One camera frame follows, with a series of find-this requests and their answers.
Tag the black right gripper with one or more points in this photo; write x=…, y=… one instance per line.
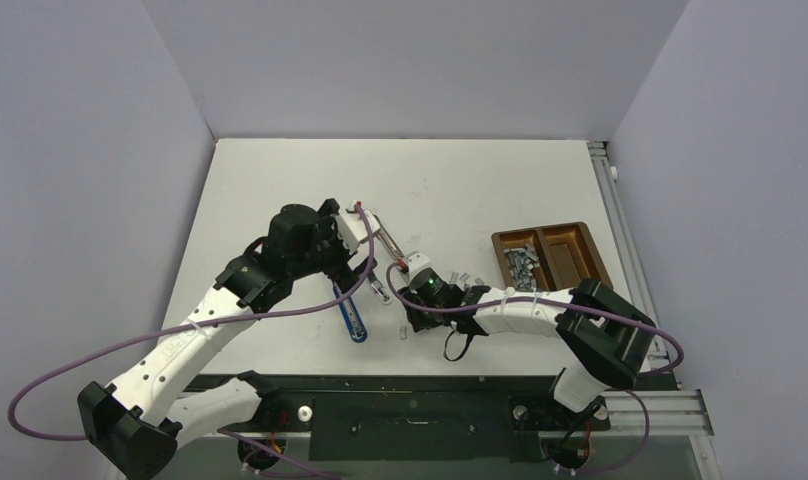
x=421, y=320

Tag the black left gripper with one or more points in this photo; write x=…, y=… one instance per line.
x=341, y=273

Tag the blue stapler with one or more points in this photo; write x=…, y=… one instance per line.
x=351, y=317

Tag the silver black stapler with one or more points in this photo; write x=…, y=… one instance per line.
x=397, y=256

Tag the brown plastic divided tray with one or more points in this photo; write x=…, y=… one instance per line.
x=568, y=249

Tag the light blue staple box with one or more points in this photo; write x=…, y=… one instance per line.
x=379, y=289

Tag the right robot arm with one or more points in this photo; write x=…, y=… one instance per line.
x=608, y=337

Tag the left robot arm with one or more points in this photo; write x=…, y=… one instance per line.
x=139, y=420

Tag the pile of grey staples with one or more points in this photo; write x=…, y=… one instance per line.
x=527, y=269

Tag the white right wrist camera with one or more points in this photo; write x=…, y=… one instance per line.
x=416, y=262

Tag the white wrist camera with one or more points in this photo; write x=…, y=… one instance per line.
x=416, y=262
x=352, y=230

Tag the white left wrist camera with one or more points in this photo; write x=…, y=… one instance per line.
x=352, y=230

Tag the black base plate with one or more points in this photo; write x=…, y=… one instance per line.
x=401, y=418

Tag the aluminium frame rail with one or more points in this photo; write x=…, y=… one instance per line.
x=444, y=198

